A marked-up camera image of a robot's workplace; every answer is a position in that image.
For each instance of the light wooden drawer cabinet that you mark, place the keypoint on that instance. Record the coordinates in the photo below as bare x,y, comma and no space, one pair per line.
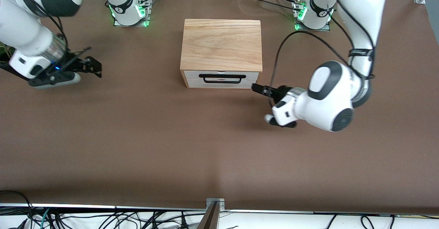
221,45

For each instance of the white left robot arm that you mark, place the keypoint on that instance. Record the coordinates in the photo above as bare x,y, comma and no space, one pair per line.
329,98

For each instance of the grey metal edge bracket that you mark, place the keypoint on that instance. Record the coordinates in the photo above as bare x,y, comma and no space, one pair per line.
210,201

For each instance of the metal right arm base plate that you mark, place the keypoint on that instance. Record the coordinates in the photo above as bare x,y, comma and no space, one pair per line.
148,16

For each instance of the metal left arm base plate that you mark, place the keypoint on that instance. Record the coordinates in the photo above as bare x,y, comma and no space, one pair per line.
325,28

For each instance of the brown table cover mat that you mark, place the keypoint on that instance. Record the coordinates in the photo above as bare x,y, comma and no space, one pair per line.
137,136

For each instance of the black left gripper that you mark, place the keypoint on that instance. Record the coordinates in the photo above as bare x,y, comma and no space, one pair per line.
281,91

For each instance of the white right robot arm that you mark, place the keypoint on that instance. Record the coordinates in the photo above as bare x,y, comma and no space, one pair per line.
20,30

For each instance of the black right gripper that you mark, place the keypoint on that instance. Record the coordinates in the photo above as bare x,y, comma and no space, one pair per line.
76,64

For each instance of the dark angled mounting bar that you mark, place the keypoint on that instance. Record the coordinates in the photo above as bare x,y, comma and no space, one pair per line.
209,220

